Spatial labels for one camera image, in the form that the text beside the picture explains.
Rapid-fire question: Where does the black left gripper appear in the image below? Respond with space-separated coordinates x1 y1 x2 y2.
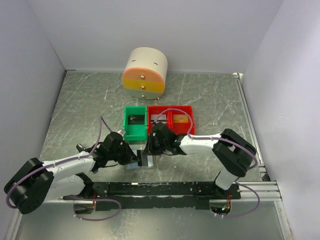
108 139 140 165

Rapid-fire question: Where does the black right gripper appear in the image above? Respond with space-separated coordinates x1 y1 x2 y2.
142 132 169 156

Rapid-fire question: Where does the grey card holder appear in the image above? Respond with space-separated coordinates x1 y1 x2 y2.
125 150 157 171

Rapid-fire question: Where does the card with dark stripe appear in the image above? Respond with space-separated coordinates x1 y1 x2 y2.
137 150 148 167

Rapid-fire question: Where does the green plastic bin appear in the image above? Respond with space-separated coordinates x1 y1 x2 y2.
122 106 147 142

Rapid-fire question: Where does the red double plastic bin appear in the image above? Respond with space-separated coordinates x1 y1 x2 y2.
147 105 196 135

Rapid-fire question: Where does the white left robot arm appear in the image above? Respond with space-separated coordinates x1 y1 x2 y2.
4 131 139 215

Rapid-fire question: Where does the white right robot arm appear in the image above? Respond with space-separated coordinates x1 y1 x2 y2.
143 122 258 199

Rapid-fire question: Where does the white card with black stripe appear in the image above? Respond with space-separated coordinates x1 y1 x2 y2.
150 114 167 124

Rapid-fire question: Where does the black card in green bin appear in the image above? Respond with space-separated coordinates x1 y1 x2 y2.
127 114 145 125

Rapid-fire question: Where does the orange gold card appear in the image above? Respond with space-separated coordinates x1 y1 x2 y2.
173 114 189 124

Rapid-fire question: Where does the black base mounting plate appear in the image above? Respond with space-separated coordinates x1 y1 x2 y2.
77 181 241 211

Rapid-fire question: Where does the round three-drawer cabinet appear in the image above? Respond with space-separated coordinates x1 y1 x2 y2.
122 47 168 100

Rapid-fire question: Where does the aluminium rail frame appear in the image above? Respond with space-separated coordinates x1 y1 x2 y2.
19 72 283 203

